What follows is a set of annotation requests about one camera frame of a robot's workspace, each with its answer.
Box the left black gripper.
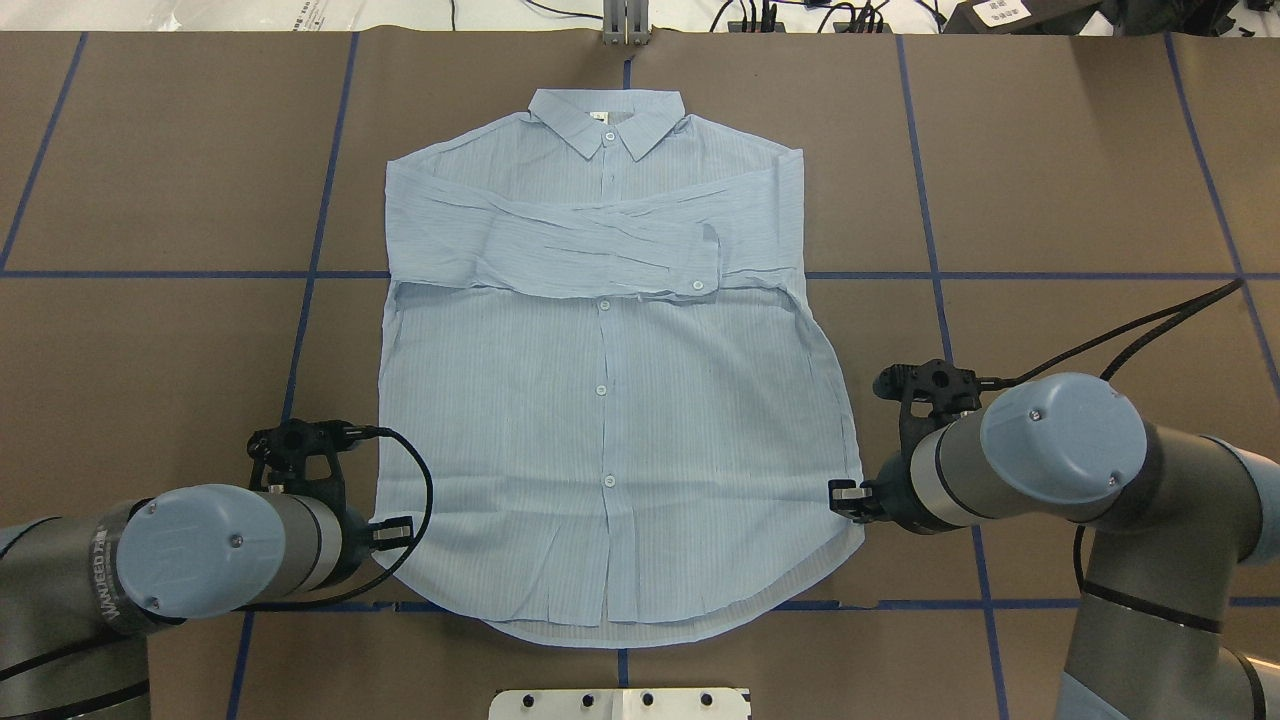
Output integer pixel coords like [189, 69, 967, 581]
[335, 505, 413, 584]

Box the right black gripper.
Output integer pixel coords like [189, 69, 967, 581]
[828, 455, 922, 533]

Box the light blue button shirt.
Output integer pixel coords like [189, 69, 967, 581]
[376, 88, 865, 650]

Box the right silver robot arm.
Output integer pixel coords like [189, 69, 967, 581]
[828, 363, 1279, 719]

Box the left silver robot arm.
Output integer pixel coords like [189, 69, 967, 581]
[3, 484, 419, 719]

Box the white central mounting column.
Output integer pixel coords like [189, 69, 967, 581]
[488, 687, 753, 719]

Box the black orange adapter box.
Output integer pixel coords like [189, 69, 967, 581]
[724, 1, 785, 35]

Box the small black box with label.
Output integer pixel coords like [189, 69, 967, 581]
[942, 1, 1071, 35]

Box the clear plastic bag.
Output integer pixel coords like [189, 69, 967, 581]
[160, 0, 371, 31]

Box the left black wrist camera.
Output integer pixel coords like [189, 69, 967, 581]
[244, 418, 381, 495]

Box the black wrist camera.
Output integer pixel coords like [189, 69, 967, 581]
[244, 418, 381, 495]
[872, 359, 982, 434]

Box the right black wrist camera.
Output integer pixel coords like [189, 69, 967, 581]
[872, 359, 982, 434]

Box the aluminium frame post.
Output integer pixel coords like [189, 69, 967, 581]
[602, 0, 652, 47]

